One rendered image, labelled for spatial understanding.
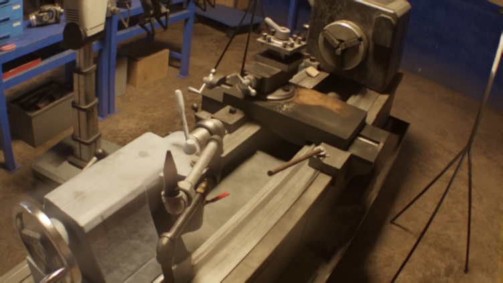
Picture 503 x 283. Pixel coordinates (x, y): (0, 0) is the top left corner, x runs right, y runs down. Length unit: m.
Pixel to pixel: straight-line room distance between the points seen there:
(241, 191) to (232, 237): 0.40
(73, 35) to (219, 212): 1.16
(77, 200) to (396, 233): 2.27
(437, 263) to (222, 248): 1.78
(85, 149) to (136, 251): 1.56
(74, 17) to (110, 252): 1.45
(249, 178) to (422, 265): 1.40
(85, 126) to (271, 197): 1.26
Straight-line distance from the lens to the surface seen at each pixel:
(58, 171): 2.58
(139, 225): 1.00
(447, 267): 2.82
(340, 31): 2.26
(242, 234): 1.35
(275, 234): 1.37
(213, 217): 1.57
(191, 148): 1.06
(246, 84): 1.81
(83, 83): 2.34
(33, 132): 3.23
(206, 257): 1.25
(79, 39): 2.19
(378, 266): 2.60
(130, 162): 1.03
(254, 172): 1.80
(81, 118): 2.43
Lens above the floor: 1.75
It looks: 30 degrees down
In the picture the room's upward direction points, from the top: 8 degrees clockwise
